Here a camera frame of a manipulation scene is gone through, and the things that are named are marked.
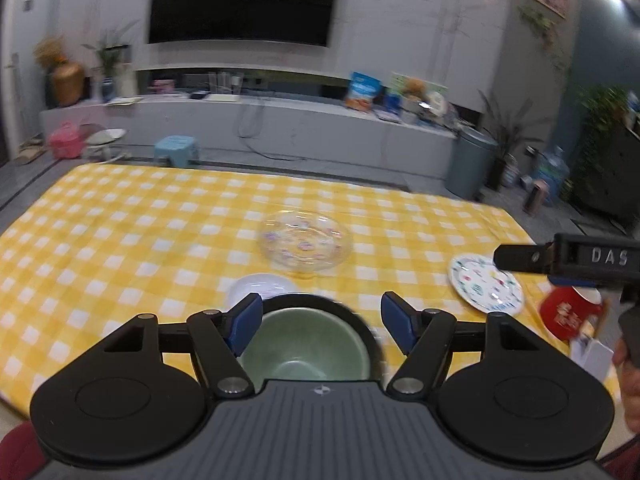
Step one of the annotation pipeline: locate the white router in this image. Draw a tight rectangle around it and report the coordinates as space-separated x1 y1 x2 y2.
207 72 246 95

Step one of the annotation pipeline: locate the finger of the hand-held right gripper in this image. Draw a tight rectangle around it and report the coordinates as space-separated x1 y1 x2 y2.
493 242 557 276
547 273 599 290

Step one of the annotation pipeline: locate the plant in blue vase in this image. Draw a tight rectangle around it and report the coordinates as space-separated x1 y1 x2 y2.
81 20 142 102

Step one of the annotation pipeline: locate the blue snack bag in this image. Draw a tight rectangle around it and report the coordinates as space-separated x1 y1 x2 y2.
343 71 384 114

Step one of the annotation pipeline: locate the small beige heater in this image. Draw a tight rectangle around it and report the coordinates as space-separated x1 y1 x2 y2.
522 179 551 216

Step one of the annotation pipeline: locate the small white plate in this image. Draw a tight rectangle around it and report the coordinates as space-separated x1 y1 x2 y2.
227 273 299 312

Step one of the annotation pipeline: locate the pink plastic basket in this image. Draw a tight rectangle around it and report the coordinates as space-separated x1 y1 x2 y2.
47 120 86 160

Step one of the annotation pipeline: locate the blue water jug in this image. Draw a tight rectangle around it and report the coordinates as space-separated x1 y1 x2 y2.
532 145 571 207

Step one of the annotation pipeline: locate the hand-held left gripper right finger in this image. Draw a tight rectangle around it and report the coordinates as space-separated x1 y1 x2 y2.
380 291 544 397

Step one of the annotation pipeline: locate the blue plastic stool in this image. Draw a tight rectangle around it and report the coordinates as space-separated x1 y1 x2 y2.
153 134 201 169

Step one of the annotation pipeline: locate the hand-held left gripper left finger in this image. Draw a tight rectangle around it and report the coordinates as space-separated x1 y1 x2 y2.
102 292 264 399

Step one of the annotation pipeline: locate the white patterned plate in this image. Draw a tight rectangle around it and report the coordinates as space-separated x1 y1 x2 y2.
447 253 525 314

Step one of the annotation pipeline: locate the gold vase with dried flowers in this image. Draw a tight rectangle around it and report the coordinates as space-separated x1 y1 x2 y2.
33 36 86 107

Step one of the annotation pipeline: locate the trailing wall ivy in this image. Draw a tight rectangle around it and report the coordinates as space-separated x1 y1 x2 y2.
517 4 572 72

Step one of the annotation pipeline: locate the person's red garment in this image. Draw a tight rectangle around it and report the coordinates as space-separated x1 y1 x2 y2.
0 419 57 480

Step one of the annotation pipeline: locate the black cable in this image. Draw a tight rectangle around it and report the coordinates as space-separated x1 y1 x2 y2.
237 101 302 159

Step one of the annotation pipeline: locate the black wall television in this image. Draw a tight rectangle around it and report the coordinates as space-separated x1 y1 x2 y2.
147 0 343 49

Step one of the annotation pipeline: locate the white phone stand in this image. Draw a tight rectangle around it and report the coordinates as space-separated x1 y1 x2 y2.
570 336 622 382

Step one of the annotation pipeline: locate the white television cabinet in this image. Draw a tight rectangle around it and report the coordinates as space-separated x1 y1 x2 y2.
40 91 459 182

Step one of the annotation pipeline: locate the grey trash can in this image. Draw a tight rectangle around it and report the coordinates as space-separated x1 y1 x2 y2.
444 127 500 200

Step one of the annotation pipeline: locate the dark cabinet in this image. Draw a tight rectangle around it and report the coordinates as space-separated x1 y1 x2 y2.
570 120 640 232

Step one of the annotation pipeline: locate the green ceramic bowl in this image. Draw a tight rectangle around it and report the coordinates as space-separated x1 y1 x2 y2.
240 307 374 394

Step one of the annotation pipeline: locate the clear glass plate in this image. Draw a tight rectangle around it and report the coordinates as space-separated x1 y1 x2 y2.
257 209 354 277

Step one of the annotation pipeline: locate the red mug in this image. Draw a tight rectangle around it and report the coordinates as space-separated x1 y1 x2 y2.
538 284 604 344

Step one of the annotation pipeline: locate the green printed card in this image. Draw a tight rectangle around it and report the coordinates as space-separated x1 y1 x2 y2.
389 72 449 112

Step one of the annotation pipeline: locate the potted plant in black pot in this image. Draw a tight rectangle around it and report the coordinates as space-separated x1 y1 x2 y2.
477 89 544 192

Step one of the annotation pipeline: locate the yellow checkered tablecloth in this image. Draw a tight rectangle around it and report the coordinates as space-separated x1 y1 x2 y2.
0 162 622 407

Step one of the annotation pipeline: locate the person's right hand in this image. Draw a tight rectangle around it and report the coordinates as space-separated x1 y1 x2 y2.
612 335 640 436

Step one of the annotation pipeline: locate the green ivy plant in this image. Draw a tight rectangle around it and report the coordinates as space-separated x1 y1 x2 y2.
570 84 632 202

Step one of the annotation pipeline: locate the white round stool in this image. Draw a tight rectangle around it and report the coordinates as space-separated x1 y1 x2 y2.
80 128 129 161

